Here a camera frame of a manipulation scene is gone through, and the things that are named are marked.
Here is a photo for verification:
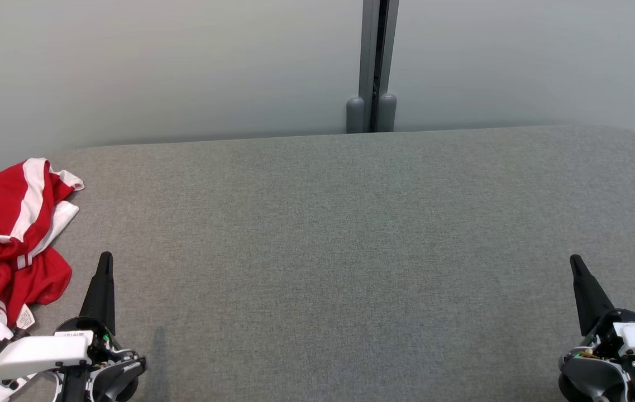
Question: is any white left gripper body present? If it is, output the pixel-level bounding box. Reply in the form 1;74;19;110
0;317;116;384

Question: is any grey cylindrical post foot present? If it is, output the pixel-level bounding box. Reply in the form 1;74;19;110
346;97;365;134
377;93;397;133

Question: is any grey metal partition post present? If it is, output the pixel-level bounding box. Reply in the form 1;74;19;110
358;0;400;133

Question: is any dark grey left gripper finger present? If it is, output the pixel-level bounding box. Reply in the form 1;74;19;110
79;251;116;336

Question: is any red and white jersey shirt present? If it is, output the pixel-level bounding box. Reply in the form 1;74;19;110
0;201;80;402

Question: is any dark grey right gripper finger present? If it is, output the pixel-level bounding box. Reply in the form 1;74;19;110
570;254;615;337

